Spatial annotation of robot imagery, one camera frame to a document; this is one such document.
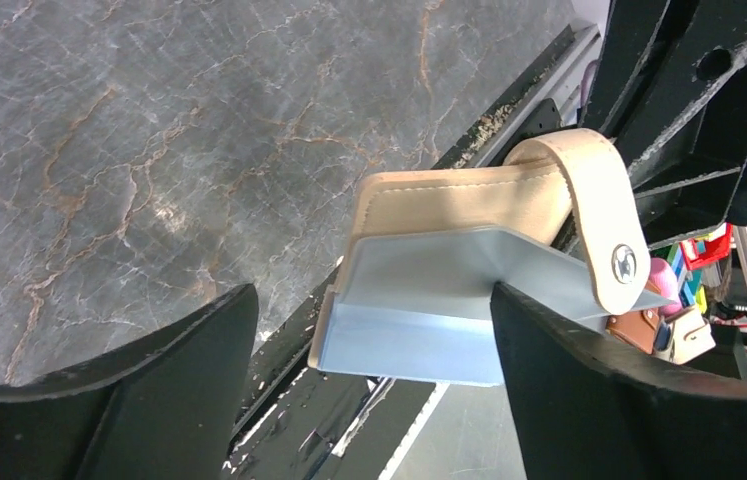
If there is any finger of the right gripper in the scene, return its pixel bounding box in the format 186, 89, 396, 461
618, 1, 747, 248
580, 0, 670, 136

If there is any beige card holder wallet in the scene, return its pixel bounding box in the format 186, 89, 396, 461
308, 128, 664, 386

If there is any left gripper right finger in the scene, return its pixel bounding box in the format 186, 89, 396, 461
490, 283, 747, 479

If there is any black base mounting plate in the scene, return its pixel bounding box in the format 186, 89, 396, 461
221, 287, 451, 479

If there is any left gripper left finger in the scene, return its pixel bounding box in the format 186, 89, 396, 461
0, 284, 259, 479

